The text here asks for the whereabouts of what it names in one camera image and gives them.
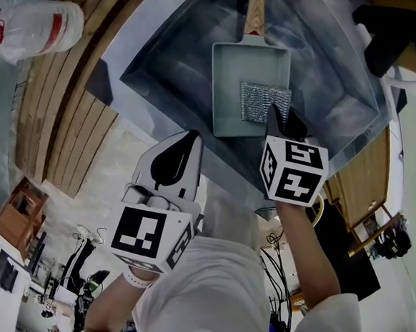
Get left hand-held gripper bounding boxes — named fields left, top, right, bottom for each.
left=101, top=128, right=214, bottom=278

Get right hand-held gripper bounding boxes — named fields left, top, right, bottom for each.
left=254, top=99, right=334, bottom=209

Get silver mesh scrubber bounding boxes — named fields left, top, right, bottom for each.
left=238, top=76, right=295, bottom=126

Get grey rectangular pan wooden handle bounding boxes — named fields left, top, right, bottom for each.
left=202, top=0, right=298, bottom=141

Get person's right forearm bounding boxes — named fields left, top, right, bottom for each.
left=274, top=197, right=344, bottom=313

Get person's left forearm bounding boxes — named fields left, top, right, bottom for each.
left=74, top=268, right=158, bottom=332

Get light wooden cabinet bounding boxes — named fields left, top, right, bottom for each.
left=319, top=127, right=402, bottom=259

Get stainless steel sink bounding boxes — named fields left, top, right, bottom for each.
left=77, top=0, right=401, bottom=237

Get wooden slatted panel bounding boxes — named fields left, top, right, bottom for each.
left=1, top=0, right=170, bottom=203

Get white wristband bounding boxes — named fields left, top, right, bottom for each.
left=124, top=262, right=158, bottom=291

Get black faucet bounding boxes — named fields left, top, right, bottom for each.
left=351, top=0, right=416, bottom=81

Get person's white clothing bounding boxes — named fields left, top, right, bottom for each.
left=43, top=186, right=362, bottom=332

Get black floor mat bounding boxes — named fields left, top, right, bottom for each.
left=312, top=190, right=382, bottom=305

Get black device on stand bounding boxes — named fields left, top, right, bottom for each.
left=372, top=216, right=414, bottom=263

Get brown wooden stool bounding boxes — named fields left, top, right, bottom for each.
left=0, top=173, right=55, bottom=267

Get clear plastic water jug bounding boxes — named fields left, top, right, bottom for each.
left=0, top=0, right=89, bottom=66

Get black cables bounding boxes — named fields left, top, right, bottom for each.
left=258, top=229, right=298, bottom=332

